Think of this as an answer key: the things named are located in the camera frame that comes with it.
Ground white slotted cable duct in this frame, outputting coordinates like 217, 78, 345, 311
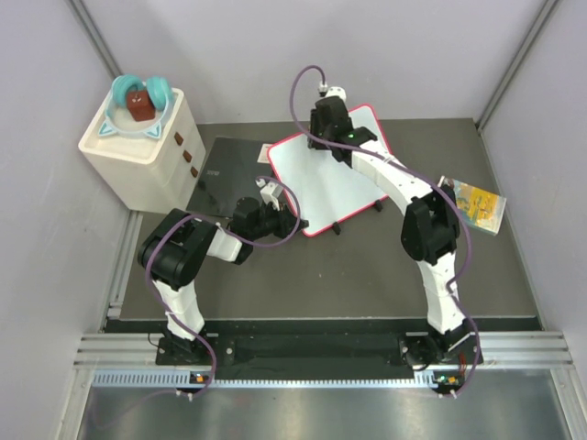
91, 369, 464, 390

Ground purple cable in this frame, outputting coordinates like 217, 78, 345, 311
144, 175, 302, 400
291, 65, 482, 399

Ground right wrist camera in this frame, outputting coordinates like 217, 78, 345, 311
318, 83, 347, 101

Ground aluminium rail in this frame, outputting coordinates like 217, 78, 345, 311
73, 331, 573, 369

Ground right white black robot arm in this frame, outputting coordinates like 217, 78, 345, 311
308, 92, 471, 363

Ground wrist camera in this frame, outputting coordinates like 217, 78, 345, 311
318, 83, 347, 101
256, 179, 282, 211

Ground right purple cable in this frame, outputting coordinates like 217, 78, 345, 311
291, 65, 482, 399

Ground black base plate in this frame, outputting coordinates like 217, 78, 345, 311
156, 318, 476, 380

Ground colourful book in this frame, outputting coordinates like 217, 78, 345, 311
438, 176, 507, 236

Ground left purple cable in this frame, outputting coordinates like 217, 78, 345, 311
144, 175, 302, 400

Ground pink framed whiteboard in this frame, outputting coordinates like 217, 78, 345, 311
267, 133, 387, 237

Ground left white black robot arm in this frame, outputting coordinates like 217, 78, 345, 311
138, 197, 309, 365

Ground teal cat ear headphones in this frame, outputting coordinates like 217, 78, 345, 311
98, 74, 175, 140

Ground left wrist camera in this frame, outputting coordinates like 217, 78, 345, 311
256, 179, 282, 211

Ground brown cube toy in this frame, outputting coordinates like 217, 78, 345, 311
126, 89, 156, 122

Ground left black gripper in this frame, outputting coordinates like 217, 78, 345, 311
249, 199, 307, 241

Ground white drawer cabinet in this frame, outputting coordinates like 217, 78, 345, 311
78, 88, 205, 214

